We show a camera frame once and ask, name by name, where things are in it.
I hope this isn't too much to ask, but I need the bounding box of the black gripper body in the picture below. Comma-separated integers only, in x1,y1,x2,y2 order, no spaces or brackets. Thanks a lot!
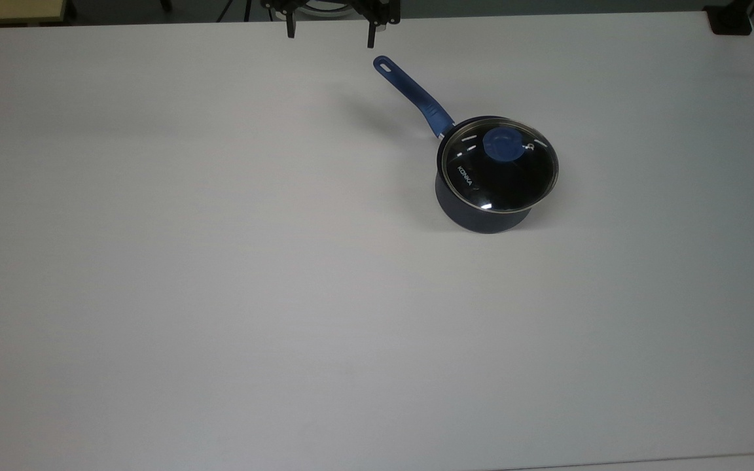
260,0,401,26

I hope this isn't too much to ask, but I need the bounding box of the black table clamp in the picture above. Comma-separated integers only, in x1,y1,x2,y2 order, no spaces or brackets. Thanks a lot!
704,4,754,36

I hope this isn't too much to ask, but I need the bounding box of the glass lid with blue knob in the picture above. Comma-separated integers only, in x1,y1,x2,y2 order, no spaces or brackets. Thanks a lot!
443,118,560,214

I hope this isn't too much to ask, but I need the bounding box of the black tripod stand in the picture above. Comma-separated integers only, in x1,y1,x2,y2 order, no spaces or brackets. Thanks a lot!
217,0,254,24

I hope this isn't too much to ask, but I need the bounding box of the light wooden table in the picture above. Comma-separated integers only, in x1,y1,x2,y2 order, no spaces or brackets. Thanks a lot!
0,0,67,27

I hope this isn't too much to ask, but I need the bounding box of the dark blue saucepan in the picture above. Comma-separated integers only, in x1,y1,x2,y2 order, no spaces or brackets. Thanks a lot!
372,55,559,234

